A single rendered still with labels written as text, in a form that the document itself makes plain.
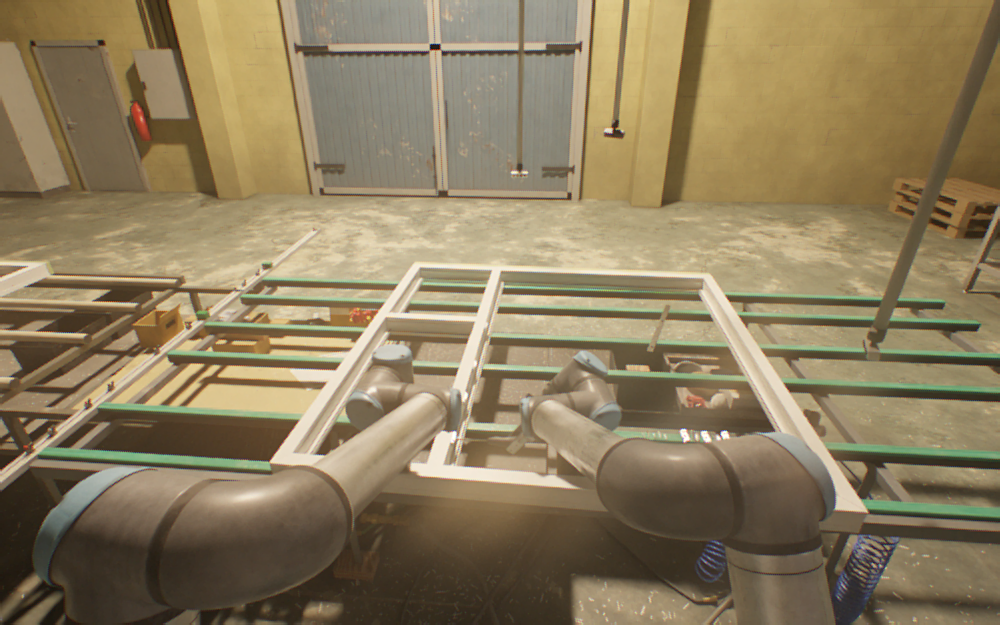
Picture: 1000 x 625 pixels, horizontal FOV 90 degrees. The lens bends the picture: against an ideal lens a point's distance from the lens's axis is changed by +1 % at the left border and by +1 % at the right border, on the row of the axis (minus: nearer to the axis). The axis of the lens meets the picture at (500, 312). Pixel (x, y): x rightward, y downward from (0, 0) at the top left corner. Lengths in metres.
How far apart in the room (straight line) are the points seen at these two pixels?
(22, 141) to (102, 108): 1.17
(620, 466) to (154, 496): 0.52
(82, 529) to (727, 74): 7.71
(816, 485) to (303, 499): 0.59
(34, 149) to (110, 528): 9.93
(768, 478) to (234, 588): 0.58
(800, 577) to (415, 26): 7.37
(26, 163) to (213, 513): 9.91
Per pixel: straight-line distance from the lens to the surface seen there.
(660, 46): 7.23
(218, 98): 8.43
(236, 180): 8.57
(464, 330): 2.08
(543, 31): 7.43
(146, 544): 0.59
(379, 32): 7.76
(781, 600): 0.75
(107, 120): 9.98
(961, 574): 2.99
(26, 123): 10.43
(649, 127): 7.27
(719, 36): 7.80
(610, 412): 1.20
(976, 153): 9.51
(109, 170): 10.24
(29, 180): 10.46
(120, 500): 0.62
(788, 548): 0.73
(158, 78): 9.08
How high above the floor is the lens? 1.89
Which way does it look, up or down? 27 degrees down
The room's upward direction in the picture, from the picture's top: straight up
